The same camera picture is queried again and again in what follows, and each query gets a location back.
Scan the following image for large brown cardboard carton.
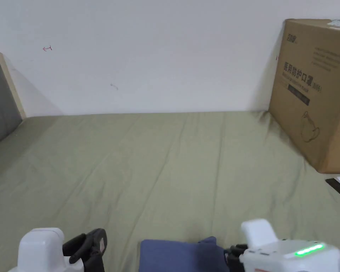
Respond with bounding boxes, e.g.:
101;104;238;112
268;18;340;175

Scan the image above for bed with pale green sheet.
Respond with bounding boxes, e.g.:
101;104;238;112
0;110;340;272

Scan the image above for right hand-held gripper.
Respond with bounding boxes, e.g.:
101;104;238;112
223;219;340;272

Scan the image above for grey padded headboard wooden frame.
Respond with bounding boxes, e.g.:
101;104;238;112
0;52;27;150

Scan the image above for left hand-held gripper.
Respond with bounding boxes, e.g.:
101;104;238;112
8;227;108;272

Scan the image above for dark blue garment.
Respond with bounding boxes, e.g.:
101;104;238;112
140;236;230;272

